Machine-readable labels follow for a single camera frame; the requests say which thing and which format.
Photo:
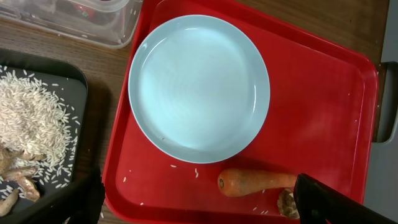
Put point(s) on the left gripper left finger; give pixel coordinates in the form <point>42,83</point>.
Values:
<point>80,202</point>

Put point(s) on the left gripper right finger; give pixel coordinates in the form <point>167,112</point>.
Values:
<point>317,203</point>

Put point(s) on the food scraps with rice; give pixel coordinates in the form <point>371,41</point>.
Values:
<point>31,124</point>

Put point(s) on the red snack wrapper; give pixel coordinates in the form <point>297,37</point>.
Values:
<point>85,11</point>

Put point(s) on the grey dishwasher rack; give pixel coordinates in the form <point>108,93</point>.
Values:
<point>381,187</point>

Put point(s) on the brown mushroom piece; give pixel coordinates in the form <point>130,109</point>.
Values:
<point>286,204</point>

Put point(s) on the red serving tray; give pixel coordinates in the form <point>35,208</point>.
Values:
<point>320,122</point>

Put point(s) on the orange carrot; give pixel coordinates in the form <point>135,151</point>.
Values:
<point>241,182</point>

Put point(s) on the black plastic tray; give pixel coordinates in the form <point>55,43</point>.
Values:
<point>71,93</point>

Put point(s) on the light blue plate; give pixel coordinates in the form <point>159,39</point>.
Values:
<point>199,89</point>

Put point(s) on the clear plastic bin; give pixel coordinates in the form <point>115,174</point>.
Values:
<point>112,27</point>

